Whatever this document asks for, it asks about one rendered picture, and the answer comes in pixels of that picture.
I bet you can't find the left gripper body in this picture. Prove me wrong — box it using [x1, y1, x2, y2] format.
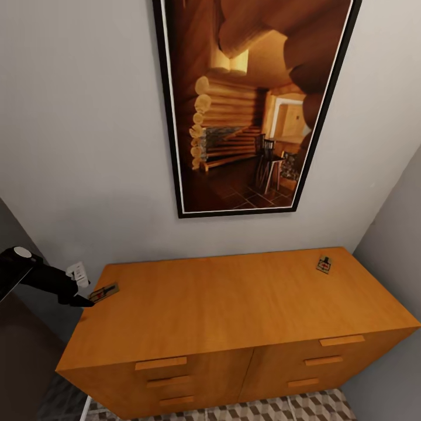
[38, 267, 78, 305]

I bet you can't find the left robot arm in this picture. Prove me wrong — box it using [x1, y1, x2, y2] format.
[0, 246, 95, 308]

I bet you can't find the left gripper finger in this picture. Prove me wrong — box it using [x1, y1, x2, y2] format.
[66, 295, 95, 308]

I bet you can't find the mousetrap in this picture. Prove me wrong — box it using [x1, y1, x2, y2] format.
[316, 254, 333, 274]
[87, 282, 120, 303]

